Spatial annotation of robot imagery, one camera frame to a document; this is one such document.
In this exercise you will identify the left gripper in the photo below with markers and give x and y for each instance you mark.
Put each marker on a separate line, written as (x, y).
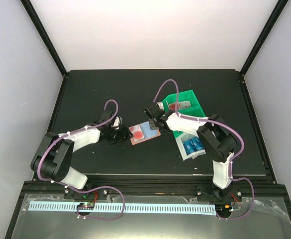
(124, 135)

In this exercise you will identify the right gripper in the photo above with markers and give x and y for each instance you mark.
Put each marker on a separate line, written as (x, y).
(152, 126)

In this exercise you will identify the pink card holder wallet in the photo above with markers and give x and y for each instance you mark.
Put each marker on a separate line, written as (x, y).
(148, 133)

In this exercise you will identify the red white credit card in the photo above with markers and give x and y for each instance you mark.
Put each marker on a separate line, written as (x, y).
(137, 132)

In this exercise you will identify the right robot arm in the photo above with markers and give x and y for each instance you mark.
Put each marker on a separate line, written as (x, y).
(217, 141)

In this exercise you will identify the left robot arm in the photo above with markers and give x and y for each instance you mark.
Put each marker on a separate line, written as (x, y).
(52, 160)

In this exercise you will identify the red white cards stack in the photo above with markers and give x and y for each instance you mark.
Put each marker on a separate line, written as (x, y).
(180, 105)

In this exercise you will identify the blue cards stack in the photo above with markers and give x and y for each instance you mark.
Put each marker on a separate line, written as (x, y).
(192, 145)

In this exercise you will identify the white storage bin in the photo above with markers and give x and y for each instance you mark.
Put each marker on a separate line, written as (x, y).
(179, 140)

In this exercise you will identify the green storage bin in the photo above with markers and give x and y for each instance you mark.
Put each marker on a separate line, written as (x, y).
(195, 109)

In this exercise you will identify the small circuit board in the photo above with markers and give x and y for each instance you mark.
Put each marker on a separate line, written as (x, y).
(86, 206)

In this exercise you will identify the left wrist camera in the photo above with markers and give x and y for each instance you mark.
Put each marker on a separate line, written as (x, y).
(117, 123)

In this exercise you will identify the light blue slotted cable duct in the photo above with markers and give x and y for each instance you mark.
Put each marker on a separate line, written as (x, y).
(137, 208)

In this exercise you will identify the black aluminium rail frame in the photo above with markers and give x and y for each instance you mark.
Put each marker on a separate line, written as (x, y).
(201, 188)

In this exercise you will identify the left frame post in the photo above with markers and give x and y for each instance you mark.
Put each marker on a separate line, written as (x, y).
(28, 6)

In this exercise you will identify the frame post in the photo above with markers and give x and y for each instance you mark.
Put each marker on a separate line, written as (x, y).
(28, 6)
(270, 23)

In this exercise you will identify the right frame post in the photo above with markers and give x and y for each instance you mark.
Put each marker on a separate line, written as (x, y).
(270, 23)

